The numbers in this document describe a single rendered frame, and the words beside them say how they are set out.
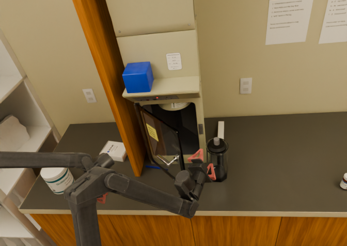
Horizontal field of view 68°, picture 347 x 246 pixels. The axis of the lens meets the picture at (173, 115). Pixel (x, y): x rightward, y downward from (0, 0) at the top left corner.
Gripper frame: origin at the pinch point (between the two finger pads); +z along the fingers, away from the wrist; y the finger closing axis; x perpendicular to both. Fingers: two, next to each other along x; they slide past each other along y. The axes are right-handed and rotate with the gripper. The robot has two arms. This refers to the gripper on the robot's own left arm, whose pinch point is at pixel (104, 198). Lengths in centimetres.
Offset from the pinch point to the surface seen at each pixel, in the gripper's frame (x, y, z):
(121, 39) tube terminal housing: -16, 33, -60
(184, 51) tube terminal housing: -41, 33, -53
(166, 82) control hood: -32, 29, -41
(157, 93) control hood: -29, 22, -41
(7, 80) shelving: 80, 70, -26
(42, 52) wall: 52, 76, -40
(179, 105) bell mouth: -35, 36, -24
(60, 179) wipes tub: 30.7, 14.3, 4.8
